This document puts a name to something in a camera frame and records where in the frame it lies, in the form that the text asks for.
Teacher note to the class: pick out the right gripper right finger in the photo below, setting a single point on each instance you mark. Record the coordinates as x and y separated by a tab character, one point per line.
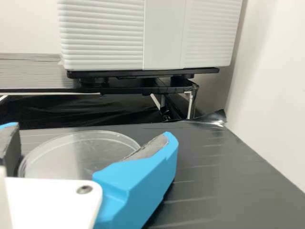
138	181

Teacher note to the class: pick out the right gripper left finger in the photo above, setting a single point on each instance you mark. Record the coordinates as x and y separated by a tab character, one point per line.
10	143

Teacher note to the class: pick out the petri dish lid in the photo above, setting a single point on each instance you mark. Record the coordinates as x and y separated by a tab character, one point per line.
71	152

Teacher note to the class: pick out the black platform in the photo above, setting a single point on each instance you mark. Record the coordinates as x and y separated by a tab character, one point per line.
226	179
28	74

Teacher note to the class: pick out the incubator door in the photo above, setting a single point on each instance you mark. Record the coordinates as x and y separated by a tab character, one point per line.
107	35

